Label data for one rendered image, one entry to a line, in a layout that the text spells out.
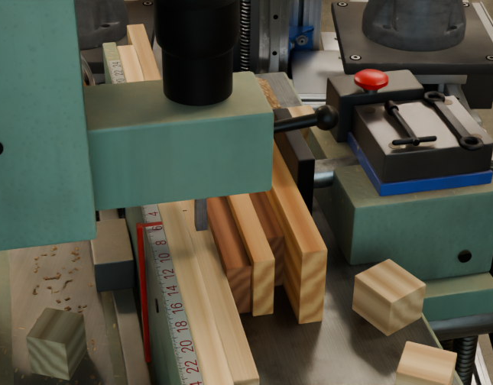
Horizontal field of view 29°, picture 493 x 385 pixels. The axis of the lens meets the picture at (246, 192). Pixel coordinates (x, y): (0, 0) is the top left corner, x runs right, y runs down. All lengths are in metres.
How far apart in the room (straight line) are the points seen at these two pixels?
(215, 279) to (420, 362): 0.17
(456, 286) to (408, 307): 0.12
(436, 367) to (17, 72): 0.34
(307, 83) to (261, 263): 0.78
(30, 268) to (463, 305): 0.43
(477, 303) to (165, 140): 0.34
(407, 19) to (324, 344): 0.73
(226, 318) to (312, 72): 0.86
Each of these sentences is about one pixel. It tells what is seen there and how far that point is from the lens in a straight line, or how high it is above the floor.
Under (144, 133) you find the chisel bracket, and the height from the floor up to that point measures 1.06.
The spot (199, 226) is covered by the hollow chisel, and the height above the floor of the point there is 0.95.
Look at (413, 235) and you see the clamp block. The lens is 0.82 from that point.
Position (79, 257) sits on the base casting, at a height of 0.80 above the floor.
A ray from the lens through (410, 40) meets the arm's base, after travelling 1.39.
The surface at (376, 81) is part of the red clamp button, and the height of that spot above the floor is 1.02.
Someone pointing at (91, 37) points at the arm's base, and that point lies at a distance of 1.38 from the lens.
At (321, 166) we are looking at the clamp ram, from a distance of 0.83.
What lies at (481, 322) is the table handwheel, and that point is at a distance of 0.92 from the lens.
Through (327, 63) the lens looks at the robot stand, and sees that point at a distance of 1.55.
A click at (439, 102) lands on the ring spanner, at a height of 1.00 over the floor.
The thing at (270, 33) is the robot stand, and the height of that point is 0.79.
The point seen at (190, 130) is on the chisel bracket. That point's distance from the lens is 0.68.
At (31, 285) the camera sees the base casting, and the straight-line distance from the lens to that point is 0.97.
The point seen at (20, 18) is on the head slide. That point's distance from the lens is 0.60.
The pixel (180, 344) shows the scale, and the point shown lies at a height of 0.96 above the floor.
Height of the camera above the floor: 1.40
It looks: 34 degrees down
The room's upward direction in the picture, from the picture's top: 1 degrees clockwise
